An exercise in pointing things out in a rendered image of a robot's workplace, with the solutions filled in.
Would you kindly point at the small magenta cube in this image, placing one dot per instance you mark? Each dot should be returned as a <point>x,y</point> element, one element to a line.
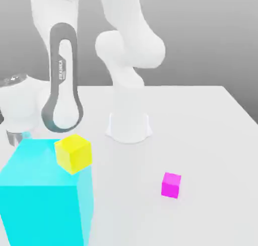
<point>171,186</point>

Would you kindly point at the large cyan box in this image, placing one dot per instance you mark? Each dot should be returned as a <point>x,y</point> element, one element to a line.
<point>38,199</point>

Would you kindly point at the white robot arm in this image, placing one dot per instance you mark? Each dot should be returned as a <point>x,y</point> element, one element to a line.
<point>129,48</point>

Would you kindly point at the small yellow cube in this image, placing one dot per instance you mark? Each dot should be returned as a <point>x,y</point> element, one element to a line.
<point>73,154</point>

